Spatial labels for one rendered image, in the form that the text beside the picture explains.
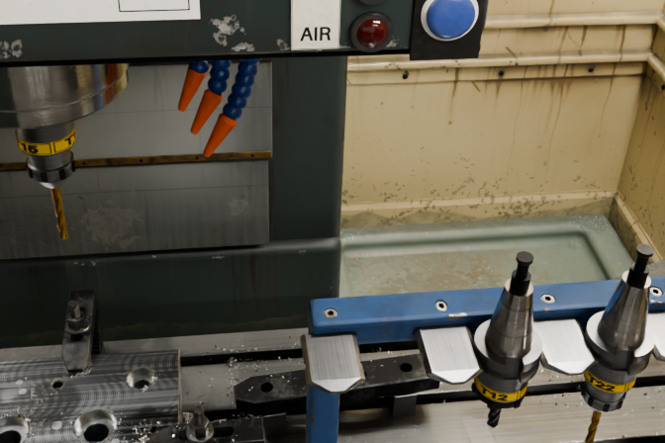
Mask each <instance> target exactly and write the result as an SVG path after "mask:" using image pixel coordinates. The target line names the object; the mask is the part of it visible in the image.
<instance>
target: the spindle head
mask: <svg viewBox="0 0 665 443"><path fill-rule="evenodd" d="M199 3H200V19H189V20H153V21H117V22H81V23H45V24H9V25H0V67H29V66H60V65H89V64H119V63H150V62H179V61H209V60H239V59H269V58H299V57H329V56H360V55H389V54H410V48H411V37H412V26H413V15H414V4H415V0H387V1H386V2H384V3H382V4H378V5H368V4H365V3H363V2H361V1H360V0H340V26H339V48H333V49H302V50H291V0H199ZM372 11H375V12H380V13H383V14H385V15H386V16H387V17H388V18H389V19H390V20H391V22H392V25H393V28H394V34H393V37H392V39H391V41H390V42H389V44H388V45H387V46H386V47H384V48H383V49H381V50H379V51H375V52H365V51H362V50H360V49H358V48H357V47H356V46H355V45H354V44H353V43H352V40H351V38H350V28H351V25H352V23H353V22H354V20H355V19H356V18H357V17H359V16H360V15H362V14H364V13H366V12H372Z"/></svg>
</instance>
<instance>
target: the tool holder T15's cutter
mask: <svg viewBox="0 0 665 443"><path fill-rule="evenodd" d="M50 190H51V195H52V200H53V202H54V212H55V215H56V217H57V220H56V223H57V228H58V230H59V238H60V239H66V238H68V233H67V230H66V221H65V218H64V209H63V205H62V197H61V192H60V187H56V188H50Z"/></svg>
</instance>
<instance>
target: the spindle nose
mask: <svg viewBox="0 0 665 443"><path fill-rule="evenodd" d="M129 79H130V67H129V63H119V64H89V65H60V66H29V67H0V129H12V130H23V129H37V128H45V127H51V126H57V125H61V124H65V123H69V122H72V121H75V120H78V119H81V118H84V117H86V116H89V115H91V114H93V113H95V112H97V111H99V110H101V109H102V108H104V107H105V106H107V105H108V104H110V103H111V102H112V101H113V100H114V99H116V98H117V97H118V96H119V95H120V94H121V93H122V92H123V90H124V89H125V88H126V86H127V84H128V82H129Z"/></svg>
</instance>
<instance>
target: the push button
mask: <svg viewBox="0 0 665 443"><path fill-rule="evenodd" d="M474 20H475V8H474V6H473V4H472V2H471V1H470V0H434V1H433V2H432V3H431V4H430V5H429V7H428V9H427V25H428V27H429V29H430V31H431V32H432V33H433V34H434V35H435V36H437V37H439V38H441V39H445V40H451V39H456V38H458V37H460V36H462V35H464V34H465V33H466V32H467V31H468V30H469V29H470V28H471V26H472V25H473V23H474Z"/></svg>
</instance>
